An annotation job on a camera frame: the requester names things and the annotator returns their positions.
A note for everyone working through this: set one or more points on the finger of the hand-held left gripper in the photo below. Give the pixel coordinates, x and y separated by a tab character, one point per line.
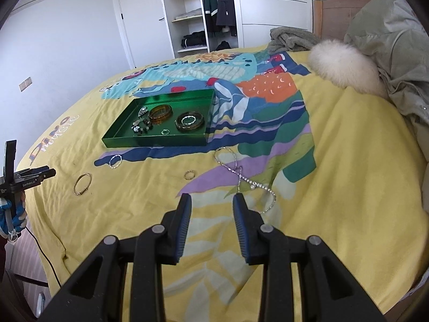
38	172
10	159

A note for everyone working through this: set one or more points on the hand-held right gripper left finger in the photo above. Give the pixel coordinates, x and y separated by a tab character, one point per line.
182	229

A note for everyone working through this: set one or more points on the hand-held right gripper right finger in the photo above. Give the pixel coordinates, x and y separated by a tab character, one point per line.
242	229

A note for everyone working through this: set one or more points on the dark brown bangle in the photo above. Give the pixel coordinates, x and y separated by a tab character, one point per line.
179	126

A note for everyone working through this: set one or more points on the amber bangle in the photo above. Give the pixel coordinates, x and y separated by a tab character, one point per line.
152	115

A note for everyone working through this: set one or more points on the silver wristwatch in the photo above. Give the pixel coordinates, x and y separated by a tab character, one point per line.
143	110

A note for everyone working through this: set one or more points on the green jewelry tray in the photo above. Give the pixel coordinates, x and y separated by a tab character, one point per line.
197	104

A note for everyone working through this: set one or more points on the person's left hand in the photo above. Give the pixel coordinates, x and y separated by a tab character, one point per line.
20	215

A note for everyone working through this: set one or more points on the thin gold bangle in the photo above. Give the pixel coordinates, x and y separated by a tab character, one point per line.
75	186

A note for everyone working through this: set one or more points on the yellow dinosaur printed blanket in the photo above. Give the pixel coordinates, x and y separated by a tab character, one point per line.
335	157

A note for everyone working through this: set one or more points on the white door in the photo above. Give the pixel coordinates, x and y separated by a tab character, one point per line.
140	23

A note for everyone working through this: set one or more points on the black bag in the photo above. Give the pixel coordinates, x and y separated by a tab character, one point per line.
223	46

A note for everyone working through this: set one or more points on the folded black clothes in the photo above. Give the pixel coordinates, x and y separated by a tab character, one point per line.
193	39

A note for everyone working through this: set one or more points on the white fur pillow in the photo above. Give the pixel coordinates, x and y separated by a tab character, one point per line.
342	63

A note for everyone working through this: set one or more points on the grey crumpled cloth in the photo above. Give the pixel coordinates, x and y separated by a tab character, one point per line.
291	38

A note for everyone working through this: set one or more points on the folded light clothes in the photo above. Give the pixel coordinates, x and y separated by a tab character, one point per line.
187	14

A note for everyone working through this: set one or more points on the dark hanging coat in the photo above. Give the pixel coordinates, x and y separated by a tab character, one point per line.
226	6

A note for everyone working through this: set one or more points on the white wardrobe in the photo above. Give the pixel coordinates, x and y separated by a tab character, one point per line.
268	6

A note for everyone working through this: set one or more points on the green and white hanging jacket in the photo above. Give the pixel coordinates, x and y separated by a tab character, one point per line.
209	3

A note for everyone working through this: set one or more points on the olive green jacket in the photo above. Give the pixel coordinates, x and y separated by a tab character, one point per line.
395	57

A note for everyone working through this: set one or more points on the wooden headboard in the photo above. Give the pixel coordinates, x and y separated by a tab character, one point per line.
335	13

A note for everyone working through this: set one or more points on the wall light switch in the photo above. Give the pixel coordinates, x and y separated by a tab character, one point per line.
25	84

